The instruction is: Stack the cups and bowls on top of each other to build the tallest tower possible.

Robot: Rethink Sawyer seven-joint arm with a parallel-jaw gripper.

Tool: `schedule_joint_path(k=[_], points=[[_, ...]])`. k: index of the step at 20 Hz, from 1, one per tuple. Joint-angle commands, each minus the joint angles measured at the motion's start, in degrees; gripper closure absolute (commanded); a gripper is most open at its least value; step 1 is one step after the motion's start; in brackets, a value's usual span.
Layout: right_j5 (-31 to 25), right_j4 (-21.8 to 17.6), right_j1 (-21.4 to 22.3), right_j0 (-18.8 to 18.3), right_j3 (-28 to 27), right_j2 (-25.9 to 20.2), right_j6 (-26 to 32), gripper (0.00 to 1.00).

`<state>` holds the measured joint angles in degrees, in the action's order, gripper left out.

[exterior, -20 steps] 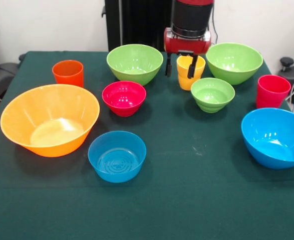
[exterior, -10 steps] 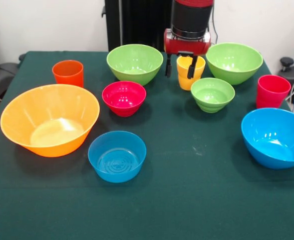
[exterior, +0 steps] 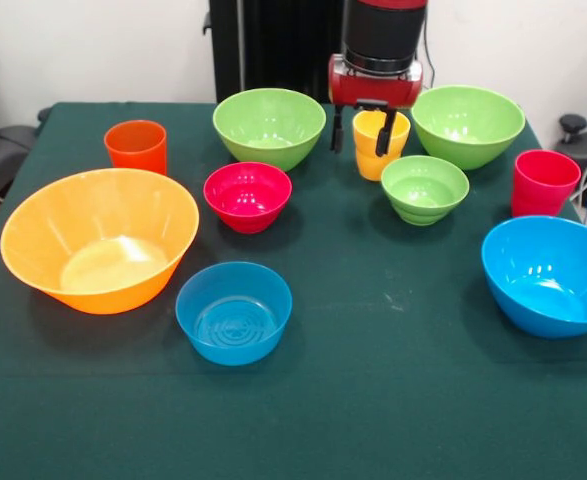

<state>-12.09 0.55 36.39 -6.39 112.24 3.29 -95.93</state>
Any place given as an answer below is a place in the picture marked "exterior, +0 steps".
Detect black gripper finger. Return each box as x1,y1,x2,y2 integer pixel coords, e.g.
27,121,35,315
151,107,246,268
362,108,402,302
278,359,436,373
329,103,345,154
375,109,398,157

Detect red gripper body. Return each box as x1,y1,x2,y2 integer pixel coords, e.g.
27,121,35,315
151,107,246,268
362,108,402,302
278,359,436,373
327,53,423,111

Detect yellow plastic cup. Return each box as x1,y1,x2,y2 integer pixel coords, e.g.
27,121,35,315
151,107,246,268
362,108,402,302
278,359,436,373
351,108,412,182

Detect large green plastic bowl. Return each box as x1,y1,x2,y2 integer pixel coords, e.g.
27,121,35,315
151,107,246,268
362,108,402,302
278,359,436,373
212,87,327,173
410,84,527,171

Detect small green plastic bowl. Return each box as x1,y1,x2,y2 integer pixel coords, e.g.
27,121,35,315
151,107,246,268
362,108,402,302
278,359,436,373
380,154,471,227

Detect small pink plastic bowl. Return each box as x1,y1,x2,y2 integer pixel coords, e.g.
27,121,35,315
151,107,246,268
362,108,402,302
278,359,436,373
202,161,293,235

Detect red plastic cup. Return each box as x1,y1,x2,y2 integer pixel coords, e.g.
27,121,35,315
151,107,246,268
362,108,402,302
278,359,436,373
510,149,583,219

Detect black round knob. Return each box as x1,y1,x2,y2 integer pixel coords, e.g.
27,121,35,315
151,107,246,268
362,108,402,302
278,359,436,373
558,113,587,145

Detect orange plastic cup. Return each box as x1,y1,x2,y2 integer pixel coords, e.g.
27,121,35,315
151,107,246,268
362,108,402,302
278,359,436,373
103,119,168,177

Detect large blue plastic bowl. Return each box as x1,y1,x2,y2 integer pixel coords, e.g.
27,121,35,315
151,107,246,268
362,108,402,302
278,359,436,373
481,215,587,340

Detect small blue plastic bowl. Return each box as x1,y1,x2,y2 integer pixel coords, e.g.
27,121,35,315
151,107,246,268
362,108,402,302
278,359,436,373
175,261,293,367

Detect dark green table cloth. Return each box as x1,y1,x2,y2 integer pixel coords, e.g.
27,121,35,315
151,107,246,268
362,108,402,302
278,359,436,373
0,101,587,480

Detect large orange plastic bowl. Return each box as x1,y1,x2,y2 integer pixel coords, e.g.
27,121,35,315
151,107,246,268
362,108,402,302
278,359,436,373
0,167,200,315

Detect black chair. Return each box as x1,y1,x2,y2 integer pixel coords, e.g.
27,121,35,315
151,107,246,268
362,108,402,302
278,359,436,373
0,64,39,201

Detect black cable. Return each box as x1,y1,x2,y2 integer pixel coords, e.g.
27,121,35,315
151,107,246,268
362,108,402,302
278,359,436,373
424,19,437,87

